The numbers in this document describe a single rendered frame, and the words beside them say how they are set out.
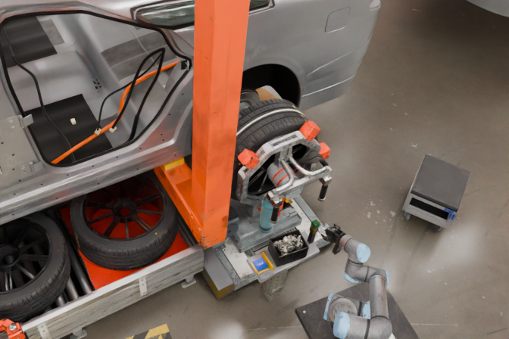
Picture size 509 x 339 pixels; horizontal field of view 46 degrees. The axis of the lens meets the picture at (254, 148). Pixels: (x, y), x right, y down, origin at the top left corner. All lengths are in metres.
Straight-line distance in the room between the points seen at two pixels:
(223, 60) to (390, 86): 3.26
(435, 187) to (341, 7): 1.54
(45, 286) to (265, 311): 1.38
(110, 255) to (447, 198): 2.31
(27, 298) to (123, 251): 0.57
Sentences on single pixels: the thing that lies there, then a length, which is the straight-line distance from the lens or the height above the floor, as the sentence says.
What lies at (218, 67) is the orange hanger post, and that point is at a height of 1.94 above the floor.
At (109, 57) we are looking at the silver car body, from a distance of 4.03.
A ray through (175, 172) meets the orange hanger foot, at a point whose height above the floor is 0.68.
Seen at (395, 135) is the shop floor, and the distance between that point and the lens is 5.20.
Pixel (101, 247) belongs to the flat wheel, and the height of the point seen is 0.50.
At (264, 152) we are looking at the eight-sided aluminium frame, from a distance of 3.35.
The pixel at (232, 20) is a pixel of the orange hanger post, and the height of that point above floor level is 2.16.
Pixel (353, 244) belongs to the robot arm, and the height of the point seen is 0.87.
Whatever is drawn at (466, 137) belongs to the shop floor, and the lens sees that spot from 5.43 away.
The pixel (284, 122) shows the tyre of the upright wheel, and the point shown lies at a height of 1.18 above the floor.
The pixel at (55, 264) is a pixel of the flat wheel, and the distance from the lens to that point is 3.68.
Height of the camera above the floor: 3.62
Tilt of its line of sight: 49 degrees down
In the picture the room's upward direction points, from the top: 8 degrees clockwise
